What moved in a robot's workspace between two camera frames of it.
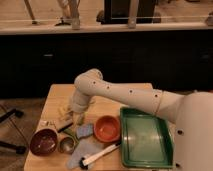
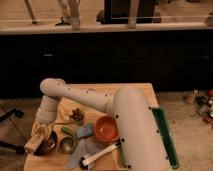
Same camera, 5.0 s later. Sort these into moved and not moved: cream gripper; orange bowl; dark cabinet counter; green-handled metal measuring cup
Moved: cream gripper
Not moved: orange bowl; green-handled metal measuring cup; dark cabinet counter
